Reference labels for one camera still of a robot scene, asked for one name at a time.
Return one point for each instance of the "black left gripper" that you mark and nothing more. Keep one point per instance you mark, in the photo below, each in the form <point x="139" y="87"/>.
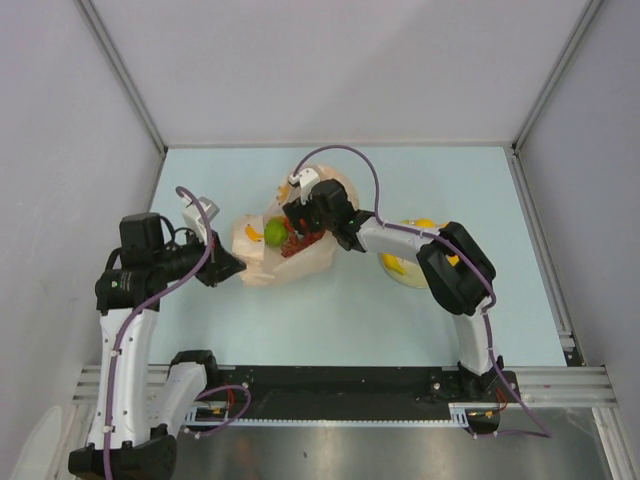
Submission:
<point x="219" y="263"/>

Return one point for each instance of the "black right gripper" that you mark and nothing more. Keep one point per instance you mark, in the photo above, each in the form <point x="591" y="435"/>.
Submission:
<point x="296" y="211"/>

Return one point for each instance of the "translucent orange plastic bag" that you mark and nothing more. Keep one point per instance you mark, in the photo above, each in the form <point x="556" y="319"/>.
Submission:
<point x="273" y="251"/>

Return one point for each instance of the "yellow fake banana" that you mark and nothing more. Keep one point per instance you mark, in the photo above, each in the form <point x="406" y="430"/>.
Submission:
<point x="393" y="264"/>

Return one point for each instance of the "yellow fake lemon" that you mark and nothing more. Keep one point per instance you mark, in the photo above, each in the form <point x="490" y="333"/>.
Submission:
<point x="420" y="223"/>

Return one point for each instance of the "yellow orange fake mango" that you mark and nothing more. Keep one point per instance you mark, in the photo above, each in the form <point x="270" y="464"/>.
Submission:
<point x="453" y="260"/>

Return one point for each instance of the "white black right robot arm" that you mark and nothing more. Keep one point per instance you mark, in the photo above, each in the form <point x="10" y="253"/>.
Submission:
<point x="458" y="273"/>

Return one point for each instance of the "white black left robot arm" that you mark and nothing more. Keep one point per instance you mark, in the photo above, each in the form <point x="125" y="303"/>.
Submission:
<point x="132" y="437"/>

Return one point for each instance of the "red fake grapes bunch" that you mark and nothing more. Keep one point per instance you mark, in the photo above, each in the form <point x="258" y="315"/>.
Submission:
<point x="295" y="244"/>

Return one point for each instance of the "green fake apple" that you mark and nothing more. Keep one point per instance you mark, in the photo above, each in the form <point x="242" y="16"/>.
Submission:
<point x="275" y="232"/>

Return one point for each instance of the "cream ceramic plate leaf motif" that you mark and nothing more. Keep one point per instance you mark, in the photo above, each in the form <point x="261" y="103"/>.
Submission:
<point x="413" y="278"/>

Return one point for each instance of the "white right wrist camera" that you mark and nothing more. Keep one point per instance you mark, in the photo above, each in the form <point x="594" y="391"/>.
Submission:
<point x="304" y="180"/>

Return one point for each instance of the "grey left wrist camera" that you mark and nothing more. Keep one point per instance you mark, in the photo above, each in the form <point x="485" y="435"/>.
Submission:
<point x="200" y="210"/>

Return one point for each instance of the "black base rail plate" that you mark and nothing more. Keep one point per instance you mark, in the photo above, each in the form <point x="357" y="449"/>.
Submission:
<point x="303" y="393"/>

